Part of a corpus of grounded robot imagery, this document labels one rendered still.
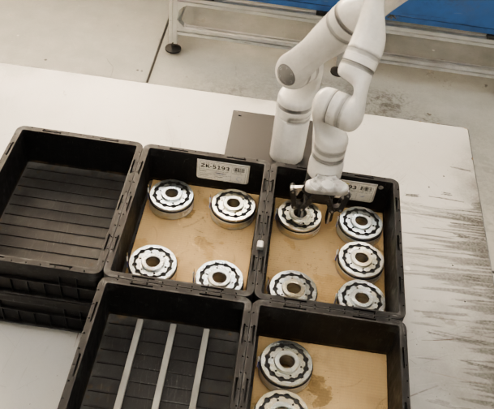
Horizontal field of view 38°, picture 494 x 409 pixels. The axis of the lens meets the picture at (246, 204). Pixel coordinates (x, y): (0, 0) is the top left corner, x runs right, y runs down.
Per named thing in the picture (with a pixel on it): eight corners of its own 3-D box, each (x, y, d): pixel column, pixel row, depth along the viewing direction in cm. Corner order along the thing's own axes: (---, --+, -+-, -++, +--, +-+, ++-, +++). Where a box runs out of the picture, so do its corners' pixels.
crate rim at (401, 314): (270, 168, 168) (271, 161, 167) (397, 187, 168) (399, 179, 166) (251, 304, 140) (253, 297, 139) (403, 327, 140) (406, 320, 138)
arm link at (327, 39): (326, 8, 154) (351, -6, 159) (264, 69, 176) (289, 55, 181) (350, 43, 154) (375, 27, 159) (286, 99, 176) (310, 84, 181)
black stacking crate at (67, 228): (25, 162, 176) (19, 127, 168) (143, 179, 176) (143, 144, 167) (-37, 289, 148) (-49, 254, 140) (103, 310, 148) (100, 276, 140)
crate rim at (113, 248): (144, 150, 169) (144, 142, 167) (270, 168, 168) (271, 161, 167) (101, 282, 141) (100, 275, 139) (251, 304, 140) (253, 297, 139)
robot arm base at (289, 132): (274, 139, 199) (281, 89, 187) (306, 148, 198) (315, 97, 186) (265, 160, 193) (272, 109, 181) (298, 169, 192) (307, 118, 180)
